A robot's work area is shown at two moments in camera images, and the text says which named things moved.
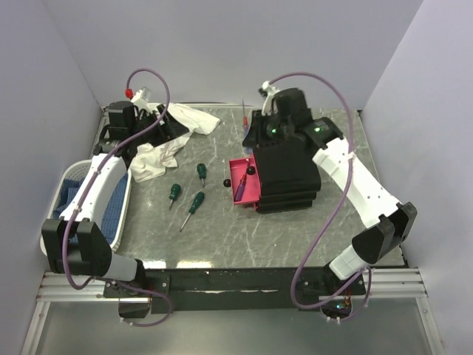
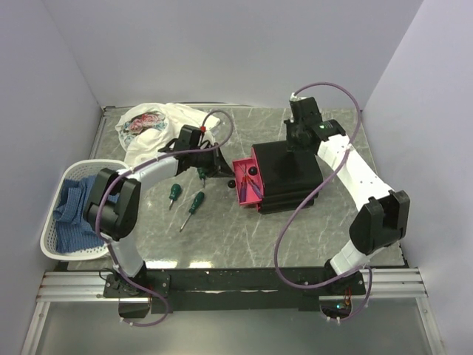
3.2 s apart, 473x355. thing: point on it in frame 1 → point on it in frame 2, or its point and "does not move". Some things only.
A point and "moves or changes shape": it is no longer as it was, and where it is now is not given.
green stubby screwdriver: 175,191 does not move
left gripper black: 170,130 → 219,168
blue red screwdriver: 238,197 moves or changes shape
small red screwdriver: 244,118 → 256,188
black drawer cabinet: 289,177 does not move
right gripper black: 255,138 → 291,147
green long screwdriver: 197,201 does not move
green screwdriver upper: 201,168 does not move
